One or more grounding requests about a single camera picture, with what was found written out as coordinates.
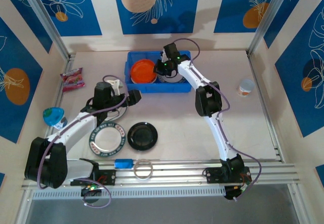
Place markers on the blue patterned plate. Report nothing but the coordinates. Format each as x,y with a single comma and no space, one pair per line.
178,79

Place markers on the orange plate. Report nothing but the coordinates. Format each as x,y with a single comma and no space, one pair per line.
143,71

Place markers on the green rim lettered plate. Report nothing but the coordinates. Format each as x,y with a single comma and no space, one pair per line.
107,140

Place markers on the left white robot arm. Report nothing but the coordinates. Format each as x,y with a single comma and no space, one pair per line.
73,130

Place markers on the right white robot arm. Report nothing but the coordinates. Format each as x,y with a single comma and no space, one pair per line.
217,132

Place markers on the blue plastic bin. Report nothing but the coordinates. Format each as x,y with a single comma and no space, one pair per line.
157,88

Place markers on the black plate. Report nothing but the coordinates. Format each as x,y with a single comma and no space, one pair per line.
142,135

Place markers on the pink snack bag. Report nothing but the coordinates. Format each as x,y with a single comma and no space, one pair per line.
73,80

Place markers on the small blue box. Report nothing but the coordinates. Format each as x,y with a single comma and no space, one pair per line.
123,163

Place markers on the white cup with orange label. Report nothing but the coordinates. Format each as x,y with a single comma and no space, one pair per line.
246,87

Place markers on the blue jelly cup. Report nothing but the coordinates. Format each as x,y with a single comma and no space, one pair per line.
53,116

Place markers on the aluminium side rail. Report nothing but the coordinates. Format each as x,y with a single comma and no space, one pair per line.
253,69
47,145

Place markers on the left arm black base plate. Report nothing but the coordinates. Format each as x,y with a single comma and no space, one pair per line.
110,177

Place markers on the long aluminium frame rail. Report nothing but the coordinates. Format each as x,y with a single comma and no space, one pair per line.
177,173

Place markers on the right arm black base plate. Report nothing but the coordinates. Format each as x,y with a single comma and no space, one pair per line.
212,176

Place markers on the aluminium frame post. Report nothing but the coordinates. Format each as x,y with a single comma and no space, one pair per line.
268,18
49,25

